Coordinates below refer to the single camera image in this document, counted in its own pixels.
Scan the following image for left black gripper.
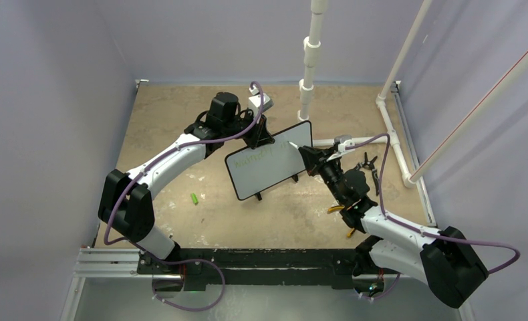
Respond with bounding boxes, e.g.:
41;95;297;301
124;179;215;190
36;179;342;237
223;108;275;150

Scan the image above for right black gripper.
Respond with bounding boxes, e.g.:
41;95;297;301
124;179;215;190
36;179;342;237
300;145;346;205

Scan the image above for white whiteboard marker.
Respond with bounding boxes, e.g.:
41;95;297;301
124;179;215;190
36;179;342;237
288;141;299;150

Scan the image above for small black-framed whiteboard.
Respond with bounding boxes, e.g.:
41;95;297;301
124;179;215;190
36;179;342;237
225;120;312;201

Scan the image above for green marker cap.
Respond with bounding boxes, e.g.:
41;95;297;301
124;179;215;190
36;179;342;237
190;193;199;205

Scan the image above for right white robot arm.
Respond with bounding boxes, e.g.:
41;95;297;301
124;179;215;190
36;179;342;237
297;146;489;308

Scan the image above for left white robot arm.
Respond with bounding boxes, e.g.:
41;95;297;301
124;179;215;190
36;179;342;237
98;92;275;274

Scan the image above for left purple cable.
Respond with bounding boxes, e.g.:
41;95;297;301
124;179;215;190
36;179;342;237
103;81;265;246

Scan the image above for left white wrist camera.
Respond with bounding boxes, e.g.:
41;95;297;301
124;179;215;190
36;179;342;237
248;94;274;116

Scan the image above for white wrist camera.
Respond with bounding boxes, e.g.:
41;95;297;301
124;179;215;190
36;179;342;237
327;135;356;161
248;94;274;116

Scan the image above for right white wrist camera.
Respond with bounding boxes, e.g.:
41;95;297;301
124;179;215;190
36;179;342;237
327;135;356;161

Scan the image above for black-handled wire stripper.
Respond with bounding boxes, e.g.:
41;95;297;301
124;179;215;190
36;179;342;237
356;152;380;196

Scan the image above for yellow-handled pliers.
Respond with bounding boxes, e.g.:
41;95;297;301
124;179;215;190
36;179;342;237
327;205;357;238

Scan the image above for white PVC pipe frame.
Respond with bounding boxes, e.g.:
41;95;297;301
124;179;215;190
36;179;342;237
297;1;528;188

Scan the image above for purple cable loop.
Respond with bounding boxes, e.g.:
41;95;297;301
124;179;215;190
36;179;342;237
152;257;229;312

